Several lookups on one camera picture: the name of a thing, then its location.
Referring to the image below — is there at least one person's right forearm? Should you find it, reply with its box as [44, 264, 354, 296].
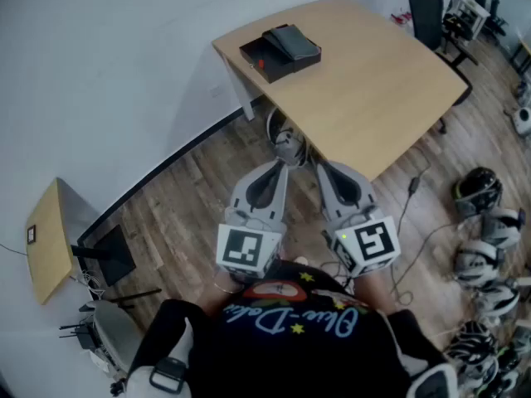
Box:
[352, 269, 402, 317]

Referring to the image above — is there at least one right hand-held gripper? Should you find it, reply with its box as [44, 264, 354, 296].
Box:
[316, 161, 402, 279]

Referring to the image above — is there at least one grey round seat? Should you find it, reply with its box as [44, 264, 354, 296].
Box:
[92, 299, 144, 373]

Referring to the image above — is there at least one grey device with cables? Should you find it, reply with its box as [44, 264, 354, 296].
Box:
[266, 106, 317, 168]

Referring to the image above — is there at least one black flat floor stand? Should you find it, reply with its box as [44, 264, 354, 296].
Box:
[70, 223, 138, 288]

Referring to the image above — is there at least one black router with antennas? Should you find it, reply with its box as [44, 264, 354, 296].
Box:
[59, 323, 101, 352]

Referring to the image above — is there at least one black box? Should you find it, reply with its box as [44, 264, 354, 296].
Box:
[239, 35, 298, 85]

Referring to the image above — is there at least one wooden table with black legs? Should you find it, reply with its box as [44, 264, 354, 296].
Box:
[510, 38, 531, 75]

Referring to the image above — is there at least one thin wrist bracelet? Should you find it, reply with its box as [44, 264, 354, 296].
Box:
[214, 280, 246, 295]

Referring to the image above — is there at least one grey folded cloth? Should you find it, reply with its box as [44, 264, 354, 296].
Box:
[261, 25, 319, 61]

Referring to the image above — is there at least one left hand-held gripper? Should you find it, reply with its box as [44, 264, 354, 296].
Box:
[215, 159, 290, 284]

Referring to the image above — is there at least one black chair base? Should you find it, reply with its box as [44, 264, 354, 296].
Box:
[436, 81, 475, 136]

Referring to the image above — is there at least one row of white black helmets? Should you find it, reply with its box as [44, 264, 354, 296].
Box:
[442, 166, 531, 398]

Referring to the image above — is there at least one person's black white printed shirt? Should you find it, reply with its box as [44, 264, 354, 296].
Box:
[124, 259, 460, 398]

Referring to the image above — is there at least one black rod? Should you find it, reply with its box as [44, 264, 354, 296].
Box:
[108, 288, 163, 309]

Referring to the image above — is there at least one wooden side table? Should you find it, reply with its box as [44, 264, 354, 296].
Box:
[26, 177, 101, 306]

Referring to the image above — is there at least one black strap buckle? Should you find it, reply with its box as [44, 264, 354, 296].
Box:
[148, 357, 187, 395]

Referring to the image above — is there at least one black power adapter with cable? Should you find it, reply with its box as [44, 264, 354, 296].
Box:
[392, 155, 433, 306]

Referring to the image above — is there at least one white open shelf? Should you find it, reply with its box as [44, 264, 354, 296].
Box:
[446, 0, 491, 37]

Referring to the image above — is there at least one black mesh office chair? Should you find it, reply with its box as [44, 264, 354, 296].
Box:
[408, 0, 479, 68]

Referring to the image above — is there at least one white cable bundle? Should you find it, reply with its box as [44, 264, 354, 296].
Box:
[76, 269, 108, 299]

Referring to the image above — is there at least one large wooden desk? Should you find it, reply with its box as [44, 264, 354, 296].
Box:
[212, 0, 470, 182]

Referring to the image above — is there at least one white round floor device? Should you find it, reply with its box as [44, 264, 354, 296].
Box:
[511, 105, 531, 137]

